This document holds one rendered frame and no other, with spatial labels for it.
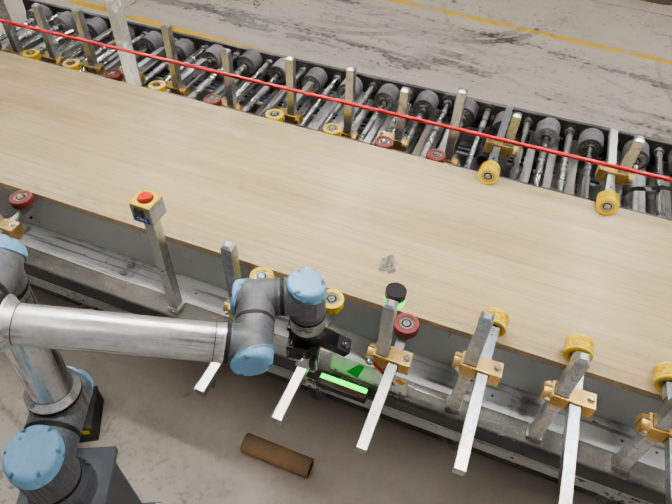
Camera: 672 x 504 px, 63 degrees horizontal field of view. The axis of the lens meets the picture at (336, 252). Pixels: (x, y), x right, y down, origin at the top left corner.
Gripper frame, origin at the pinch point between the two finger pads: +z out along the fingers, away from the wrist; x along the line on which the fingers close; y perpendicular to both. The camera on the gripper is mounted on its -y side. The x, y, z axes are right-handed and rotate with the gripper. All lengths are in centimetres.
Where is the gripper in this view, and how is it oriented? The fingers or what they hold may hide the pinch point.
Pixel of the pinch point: (316, 368)
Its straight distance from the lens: 156.6
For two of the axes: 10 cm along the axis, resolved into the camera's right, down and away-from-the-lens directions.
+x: -1.7, 7.1, -6.8
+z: -0.3, 6.9, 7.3
